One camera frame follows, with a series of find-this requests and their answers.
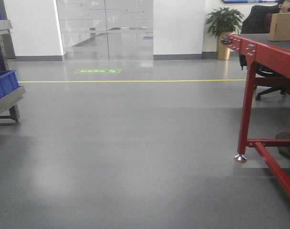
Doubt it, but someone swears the brown cardboard package box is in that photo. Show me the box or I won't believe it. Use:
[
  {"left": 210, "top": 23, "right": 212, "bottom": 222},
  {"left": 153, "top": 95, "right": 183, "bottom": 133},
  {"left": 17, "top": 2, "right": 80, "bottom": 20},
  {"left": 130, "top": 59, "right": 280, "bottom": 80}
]
[{"left": 269, "top": 13, "right": 290, "bottom": 42}]

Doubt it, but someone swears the glass double door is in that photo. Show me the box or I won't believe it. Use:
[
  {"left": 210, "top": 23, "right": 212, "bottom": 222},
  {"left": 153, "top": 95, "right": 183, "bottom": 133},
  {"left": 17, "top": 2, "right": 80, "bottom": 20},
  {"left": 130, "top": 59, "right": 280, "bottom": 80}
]
[{"left": 56, "top": 0, "right": 153, "bottom": 60}]

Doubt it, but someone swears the green floor sign sticker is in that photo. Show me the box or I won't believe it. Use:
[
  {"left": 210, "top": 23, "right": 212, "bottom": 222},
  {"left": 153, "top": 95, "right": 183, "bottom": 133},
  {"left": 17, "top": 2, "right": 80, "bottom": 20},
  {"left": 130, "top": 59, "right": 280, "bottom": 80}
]
[{"left": 74, "top": 69, "right": 121, "bottom": 74}]

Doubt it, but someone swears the blue plastic bin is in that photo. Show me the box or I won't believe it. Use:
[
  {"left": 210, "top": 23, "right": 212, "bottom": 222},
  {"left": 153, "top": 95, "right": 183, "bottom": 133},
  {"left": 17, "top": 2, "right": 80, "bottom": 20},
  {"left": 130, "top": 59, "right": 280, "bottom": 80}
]
[{"left": 0, "top": 70, "right": 20, "bottom": 99}]

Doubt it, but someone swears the red metal conveyor table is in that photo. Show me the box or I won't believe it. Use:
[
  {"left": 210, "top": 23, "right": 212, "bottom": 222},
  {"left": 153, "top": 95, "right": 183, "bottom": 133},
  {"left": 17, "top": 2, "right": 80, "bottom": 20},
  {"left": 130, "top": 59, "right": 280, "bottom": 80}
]
[{"left": 223, "top": 34, "right": 290, "bottom": 197}]

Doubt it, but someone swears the green potted plant gold pot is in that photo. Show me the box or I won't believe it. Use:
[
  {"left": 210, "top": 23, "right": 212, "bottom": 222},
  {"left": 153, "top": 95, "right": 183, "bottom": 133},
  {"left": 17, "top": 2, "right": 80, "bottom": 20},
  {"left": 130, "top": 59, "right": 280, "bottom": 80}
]
[{"left": 206, "top": 7, "right": 244, "bottom": 60}]

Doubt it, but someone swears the black office chair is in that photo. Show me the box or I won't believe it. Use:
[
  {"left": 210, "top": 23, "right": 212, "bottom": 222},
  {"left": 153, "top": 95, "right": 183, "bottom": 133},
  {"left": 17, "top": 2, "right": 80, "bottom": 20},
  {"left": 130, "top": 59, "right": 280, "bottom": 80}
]
[{"left": 255, "top": 63, "right": 290, "bottom": 101}]

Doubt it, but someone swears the seated person in dark jacket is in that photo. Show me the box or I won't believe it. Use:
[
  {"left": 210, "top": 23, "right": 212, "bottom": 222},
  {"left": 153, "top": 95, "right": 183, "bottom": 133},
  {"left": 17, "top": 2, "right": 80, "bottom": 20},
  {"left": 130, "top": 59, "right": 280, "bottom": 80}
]
[{"left": 240, "top": 0, "right": 290, "bottom": 34}]

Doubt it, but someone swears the grey metal rack cart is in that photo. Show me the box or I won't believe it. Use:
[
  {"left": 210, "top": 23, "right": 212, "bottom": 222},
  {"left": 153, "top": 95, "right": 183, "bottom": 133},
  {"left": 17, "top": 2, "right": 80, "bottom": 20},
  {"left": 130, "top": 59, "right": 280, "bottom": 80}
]
[{"left": 0, "top": 20, "right": 26, "bottom": 122}]

